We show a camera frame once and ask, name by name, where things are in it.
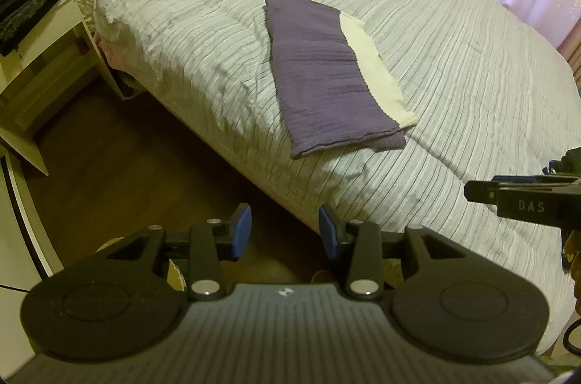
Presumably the white furniture panel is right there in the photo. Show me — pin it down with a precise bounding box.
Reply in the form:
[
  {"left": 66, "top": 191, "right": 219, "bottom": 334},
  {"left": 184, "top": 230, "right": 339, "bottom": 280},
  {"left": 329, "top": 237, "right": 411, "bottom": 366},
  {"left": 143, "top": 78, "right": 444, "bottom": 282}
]
[{"left": 0, "top": 146, "right": 62, "bottom": 371}]

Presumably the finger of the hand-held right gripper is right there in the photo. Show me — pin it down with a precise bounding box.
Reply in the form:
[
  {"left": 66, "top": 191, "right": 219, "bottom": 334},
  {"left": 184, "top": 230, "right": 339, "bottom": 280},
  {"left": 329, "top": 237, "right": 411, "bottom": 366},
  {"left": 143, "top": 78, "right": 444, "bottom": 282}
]
[{"left": 465, "top": 180, "right": 500, "bottom": 204}]

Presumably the pink drape curtain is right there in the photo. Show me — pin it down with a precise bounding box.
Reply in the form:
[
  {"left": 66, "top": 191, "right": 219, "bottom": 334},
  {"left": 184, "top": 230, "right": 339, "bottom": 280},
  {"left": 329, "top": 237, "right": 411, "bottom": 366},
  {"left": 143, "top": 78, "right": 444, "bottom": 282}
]
[{"left": 557, "top": 32, "right": 581, "bottom": 87}]

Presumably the purple and cream garment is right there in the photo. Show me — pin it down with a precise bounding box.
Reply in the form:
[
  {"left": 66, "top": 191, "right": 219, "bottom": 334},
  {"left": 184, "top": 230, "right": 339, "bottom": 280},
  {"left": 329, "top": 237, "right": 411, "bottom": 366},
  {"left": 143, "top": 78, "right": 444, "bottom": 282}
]
[{"left": 264, "top": 0, "right": 419, "bottom": 160}]

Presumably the white shelf unit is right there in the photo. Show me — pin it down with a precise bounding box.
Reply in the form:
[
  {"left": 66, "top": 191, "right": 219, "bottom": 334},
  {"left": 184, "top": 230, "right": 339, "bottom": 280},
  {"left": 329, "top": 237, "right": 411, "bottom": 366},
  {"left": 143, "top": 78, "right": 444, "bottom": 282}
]
[{"left": 0, "top": 0, "right": 150, "bottom": 177}]

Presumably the black cable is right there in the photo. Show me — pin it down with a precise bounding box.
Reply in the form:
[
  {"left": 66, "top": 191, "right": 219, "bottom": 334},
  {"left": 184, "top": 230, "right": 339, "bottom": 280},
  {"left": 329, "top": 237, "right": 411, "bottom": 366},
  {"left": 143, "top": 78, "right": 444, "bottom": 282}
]
[{"left": 562, "top": 310, "right": 581, "bottom": 354}]

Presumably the bed with striped cover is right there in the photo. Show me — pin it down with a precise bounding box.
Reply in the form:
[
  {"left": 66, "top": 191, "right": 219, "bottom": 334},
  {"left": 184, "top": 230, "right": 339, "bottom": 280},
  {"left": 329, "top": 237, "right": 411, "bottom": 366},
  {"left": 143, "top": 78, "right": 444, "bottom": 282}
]
[{"left": 93, "top": 0, "right": 581, "bottom": 348}]

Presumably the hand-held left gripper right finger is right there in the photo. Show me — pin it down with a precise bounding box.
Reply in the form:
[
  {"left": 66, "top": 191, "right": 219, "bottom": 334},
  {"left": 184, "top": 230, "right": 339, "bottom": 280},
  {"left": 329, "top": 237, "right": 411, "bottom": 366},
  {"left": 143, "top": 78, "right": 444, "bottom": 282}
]
[{"left": 318, "top": 203, "right": 468, "bottom": 301}]

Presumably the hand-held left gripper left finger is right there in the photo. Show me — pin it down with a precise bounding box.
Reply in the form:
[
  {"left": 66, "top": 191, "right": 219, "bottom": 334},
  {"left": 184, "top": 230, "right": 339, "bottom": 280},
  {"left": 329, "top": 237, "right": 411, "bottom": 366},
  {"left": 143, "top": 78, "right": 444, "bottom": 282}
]
[{"left": 105, "top": 203, "right": 253, "bottom": 301}]

